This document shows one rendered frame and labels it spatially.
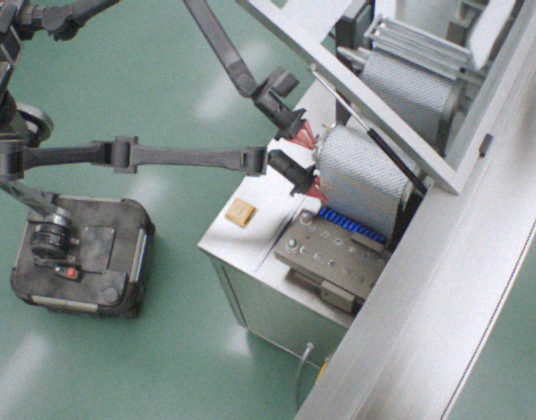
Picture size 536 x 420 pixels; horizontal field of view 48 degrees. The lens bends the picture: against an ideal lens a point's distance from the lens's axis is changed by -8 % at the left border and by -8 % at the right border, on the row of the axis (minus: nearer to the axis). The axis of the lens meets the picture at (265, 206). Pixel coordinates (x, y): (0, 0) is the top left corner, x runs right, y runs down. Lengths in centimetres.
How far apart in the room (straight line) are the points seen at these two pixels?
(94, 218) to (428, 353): 195
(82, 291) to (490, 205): 187
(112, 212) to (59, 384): 84
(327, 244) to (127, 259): 119
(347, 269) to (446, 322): 54
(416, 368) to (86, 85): 283
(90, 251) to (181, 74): 122
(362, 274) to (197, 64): 209
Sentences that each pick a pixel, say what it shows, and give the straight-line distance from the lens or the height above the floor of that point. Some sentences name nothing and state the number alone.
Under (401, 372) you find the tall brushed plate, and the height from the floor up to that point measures 144.
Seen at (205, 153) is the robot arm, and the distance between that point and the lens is 180.
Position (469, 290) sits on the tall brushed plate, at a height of 144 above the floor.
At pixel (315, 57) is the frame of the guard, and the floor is 187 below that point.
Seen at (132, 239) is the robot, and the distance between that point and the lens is 284.
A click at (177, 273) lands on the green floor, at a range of 299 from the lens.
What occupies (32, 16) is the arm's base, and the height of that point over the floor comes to 148.
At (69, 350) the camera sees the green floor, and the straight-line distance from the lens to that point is 302.
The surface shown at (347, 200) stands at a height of 113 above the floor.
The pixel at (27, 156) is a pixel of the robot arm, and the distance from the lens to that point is 169.
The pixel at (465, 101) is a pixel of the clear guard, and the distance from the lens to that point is 130.
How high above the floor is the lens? 271
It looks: 62 degrees down
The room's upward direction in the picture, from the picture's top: 11 degrees counter-clockwise
